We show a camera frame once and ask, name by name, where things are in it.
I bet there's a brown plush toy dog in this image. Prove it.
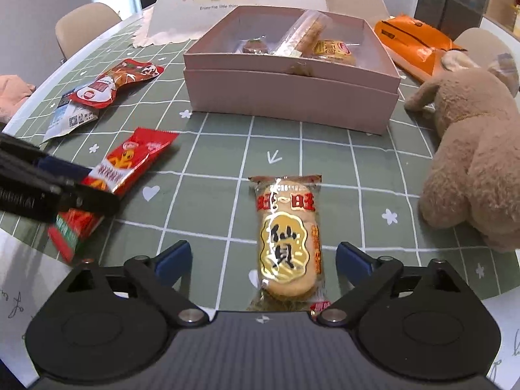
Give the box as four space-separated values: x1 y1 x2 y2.
404 51 520 254

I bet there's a small dark round snack packet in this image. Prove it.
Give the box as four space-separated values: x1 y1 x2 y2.
237 37 270 55

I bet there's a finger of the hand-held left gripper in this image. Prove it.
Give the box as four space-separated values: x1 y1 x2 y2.
33 154 93 184
60 182 121 220

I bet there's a pink cardboard box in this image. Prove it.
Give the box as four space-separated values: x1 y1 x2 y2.
183 5 402 136

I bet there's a blue and white snack packet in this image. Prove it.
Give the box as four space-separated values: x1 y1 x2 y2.
41 101 100 144

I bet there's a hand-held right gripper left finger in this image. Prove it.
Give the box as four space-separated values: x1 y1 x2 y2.
66 240 211 327

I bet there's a green checked tablecloth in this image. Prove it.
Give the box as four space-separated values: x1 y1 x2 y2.
0 4 520 314

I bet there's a white cartoon food cover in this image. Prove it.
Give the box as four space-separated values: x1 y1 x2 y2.
131 0 391 48

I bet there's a long clear cake packet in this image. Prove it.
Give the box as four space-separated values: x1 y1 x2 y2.
271 9 328 58

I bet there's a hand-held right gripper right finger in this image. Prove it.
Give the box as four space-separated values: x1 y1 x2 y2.
317 241 462 326

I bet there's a red and white snack packet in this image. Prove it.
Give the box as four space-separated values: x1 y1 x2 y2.
68 58 165 110

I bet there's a beige chair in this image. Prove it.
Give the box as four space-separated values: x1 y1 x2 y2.
54 2 123 64
452 27 515 68

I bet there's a rice cracker packet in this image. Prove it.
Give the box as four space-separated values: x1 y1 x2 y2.
246 173 332 321

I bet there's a pink cloth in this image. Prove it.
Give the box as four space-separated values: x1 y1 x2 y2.
0 74 37 125

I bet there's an orange snack bag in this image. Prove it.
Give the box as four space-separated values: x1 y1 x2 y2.
373 14 466 84

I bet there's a small clear pastry packet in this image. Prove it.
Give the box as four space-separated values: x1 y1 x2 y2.
312 39 358 67

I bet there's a long red snack packet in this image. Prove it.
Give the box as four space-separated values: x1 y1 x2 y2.
47 127 180 263

